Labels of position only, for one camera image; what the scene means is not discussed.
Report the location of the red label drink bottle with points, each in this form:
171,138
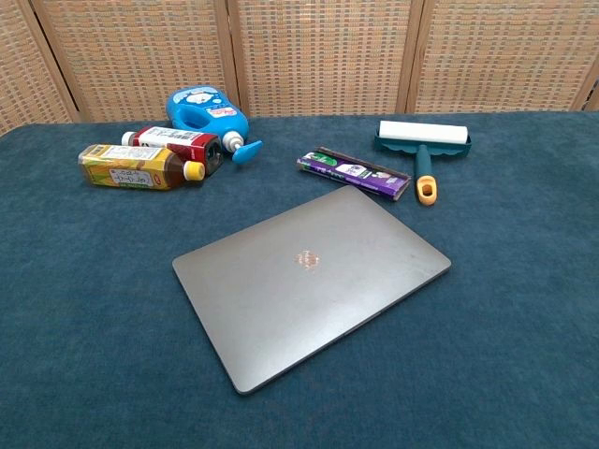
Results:
178,140

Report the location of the teal lint roller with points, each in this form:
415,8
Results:
423,140

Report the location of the blue table cloth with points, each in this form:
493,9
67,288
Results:
93,304

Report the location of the yellow cap tea bottle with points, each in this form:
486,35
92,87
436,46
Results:
131,168

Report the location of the blue pump soap bottle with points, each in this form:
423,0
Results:
206,117

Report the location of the silver closed laptop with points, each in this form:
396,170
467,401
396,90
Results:
304,285

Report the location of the woven folding screen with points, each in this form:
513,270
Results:
323,51

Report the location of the purple flat packet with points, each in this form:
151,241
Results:
351,172

